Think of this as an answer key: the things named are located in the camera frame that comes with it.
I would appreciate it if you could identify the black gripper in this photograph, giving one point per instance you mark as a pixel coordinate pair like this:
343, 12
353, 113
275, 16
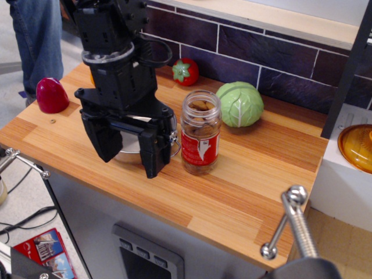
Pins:
148, 118

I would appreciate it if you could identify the almond jar with red label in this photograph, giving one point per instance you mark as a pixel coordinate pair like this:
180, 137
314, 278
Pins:
200, 131

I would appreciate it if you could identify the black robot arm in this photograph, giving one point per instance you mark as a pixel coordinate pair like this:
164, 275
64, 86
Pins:
123, 69

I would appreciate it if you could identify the stainless steel pot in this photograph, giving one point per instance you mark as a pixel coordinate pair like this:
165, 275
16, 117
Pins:
130, 153

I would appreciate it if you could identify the orange toy pumpkin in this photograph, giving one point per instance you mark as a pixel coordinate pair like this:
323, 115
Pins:
92, 80

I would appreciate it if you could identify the red toy tomato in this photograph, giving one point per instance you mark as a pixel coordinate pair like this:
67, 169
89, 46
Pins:
185, 72

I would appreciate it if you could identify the dark red toy vegetable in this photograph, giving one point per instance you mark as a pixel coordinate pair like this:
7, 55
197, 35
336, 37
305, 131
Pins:
51, 96

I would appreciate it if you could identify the grey oven control panel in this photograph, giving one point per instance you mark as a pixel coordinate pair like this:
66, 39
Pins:
143, 258

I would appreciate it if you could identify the green toy cabbage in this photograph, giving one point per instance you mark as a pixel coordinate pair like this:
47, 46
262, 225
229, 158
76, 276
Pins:
241, 104

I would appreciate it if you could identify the red postcard booklet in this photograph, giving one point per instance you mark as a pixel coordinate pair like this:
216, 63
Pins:
48, 250

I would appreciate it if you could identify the person in blue jeans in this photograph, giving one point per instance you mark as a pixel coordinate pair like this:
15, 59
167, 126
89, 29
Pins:
38, 30

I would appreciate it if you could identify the right metal clamp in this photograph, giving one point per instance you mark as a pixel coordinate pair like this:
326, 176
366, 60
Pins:
310, 265

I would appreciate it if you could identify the amber glass lid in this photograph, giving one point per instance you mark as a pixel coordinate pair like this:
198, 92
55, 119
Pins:
354, 143

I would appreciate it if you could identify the black shelf post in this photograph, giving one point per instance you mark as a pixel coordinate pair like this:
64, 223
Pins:
348, 73

